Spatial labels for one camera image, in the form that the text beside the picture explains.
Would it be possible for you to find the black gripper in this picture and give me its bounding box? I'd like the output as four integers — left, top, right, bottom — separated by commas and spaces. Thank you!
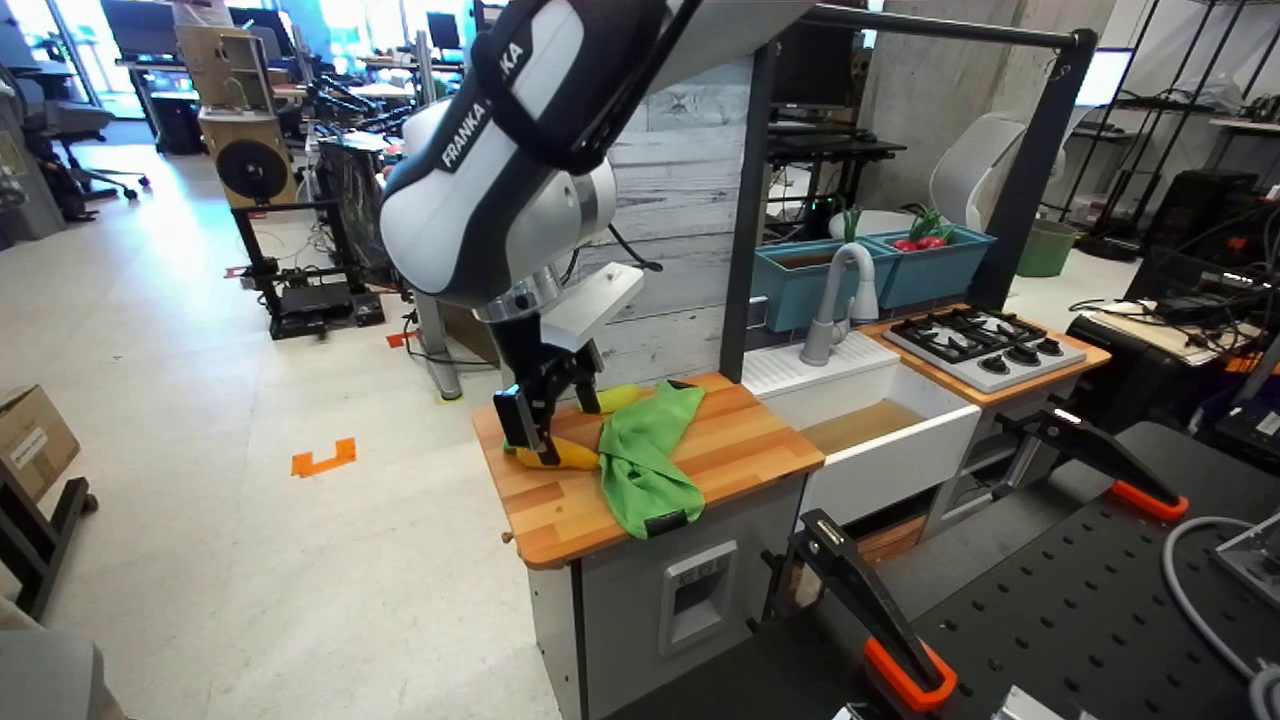
481, 296, 609, 469

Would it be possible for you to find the yellow banana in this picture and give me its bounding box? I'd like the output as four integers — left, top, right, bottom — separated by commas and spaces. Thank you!
501, 380, 650, 477

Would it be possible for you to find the green cloth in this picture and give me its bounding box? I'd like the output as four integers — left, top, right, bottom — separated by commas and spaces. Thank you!
591, 377, 711, 543

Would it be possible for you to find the toy kitchen with wooden counter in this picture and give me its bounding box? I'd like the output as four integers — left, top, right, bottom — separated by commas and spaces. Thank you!
468, 315, 1119, 720

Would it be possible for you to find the white wooden plank panel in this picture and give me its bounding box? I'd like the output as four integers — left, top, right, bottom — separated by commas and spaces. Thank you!
583, 56, 773, 393

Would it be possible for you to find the white cabinet dispenser panel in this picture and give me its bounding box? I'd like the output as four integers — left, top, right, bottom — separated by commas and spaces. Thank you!
661, 538, 742, 661

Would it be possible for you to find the blue plastic bin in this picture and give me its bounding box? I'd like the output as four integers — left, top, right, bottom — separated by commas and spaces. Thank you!
746, 234, 900, 342
873, 225, 1003, 315

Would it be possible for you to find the gray toy faucet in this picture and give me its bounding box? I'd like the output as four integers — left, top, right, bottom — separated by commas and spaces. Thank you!
796, 240, 882, 374

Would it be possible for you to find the white toy sink basin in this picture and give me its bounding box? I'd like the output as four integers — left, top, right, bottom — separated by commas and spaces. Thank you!
737, 328, 989, 534

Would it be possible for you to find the white bowl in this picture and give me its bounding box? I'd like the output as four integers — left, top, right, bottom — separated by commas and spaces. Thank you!
823, 204, 929, 250

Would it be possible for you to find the wooden speaker cabinet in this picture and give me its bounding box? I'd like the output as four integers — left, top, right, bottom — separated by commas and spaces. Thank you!
174, 25, 311, 214

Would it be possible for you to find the gray toy stove top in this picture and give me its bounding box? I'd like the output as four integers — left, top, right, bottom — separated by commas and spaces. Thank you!
881, 301, 1091, 402

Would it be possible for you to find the white round container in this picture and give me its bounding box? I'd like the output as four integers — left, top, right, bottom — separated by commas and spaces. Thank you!
922, 108, 1032, 240

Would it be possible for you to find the green bucket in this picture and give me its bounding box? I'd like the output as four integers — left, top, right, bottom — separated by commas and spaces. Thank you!
1017, 215, 1078, 283

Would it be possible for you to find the cardboard box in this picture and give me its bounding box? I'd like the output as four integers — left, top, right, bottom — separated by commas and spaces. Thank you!
0, 380, 83, 506

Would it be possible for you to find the black low stand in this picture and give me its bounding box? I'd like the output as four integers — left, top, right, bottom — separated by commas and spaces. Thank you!
0, 455, 102, 624

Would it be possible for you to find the black office chair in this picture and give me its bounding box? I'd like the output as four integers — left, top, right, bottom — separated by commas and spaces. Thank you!
15, 75, 150, 225

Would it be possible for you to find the black perforated table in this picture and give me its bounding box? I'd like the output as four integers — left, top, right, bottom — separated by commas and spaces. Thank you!
619, 416, 1280, 720

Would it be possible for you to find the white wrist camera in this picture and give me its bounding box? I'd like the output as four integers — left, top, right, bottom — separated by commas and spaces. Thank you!
534, 260, 650, 362

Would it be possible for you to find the black frame machine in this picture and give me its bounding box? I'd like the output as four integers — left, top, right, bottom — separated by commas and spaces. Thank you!
227, 137, 391, 345

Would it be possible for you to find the black metal frame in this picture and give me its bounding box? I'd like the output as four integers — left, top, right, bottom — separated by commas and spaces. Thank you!
715, 0, 1103, 390

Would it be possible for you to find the black clamp with orange handle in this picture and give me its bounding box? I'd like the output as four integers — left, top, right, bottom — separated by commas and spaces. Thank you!
997, 403, 1194, 534
762, 506, 964, 720

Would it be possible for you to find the gray cable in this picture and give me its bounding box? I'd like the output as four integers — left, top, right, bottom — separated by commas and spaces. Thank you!
1157, 512, 1280, 704

